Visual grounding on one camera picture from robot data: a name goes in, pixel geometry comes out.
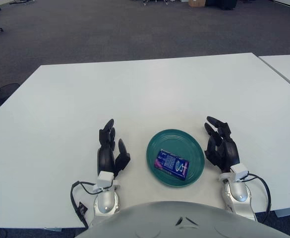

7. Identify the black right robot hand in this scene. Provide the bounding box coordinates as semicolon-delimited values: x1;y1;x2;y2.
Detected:
203;116;240;173

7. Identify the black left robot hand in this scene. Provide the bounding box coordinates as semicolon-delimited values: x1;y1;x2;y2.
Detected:
97;119;131;178

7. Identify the blue purple gum pack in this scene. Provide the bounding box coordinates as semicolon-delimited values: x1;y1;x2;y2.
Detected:
154;148;190;181

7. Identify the teal green round plate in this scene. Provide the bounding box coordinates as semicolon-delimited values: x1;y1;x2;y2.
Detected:
146;128;206;188

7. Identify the grey robot torso shell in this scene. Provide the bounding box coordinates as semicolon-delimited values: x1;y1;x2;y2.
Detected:
75;201;290;238

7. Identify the black mesh chair seat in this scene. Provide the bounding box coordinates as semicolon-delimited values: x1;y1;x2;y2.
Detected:
0;83;20;106

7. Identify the black cabinet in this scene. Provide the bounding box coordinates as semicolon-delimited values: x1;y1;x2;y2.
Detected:
205;0;237;10

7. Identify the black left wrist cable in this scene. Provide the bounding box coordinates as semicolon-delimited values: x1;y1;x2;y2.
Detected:
70;180;103;230

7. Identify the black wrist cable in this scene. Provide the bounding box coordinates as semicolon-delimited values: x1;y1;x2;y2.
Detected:
243;173;272;221
70;180;103;230

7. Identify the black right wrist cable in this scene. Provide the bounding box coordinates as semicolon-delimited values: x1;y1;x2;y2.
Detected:
243;173;272;221

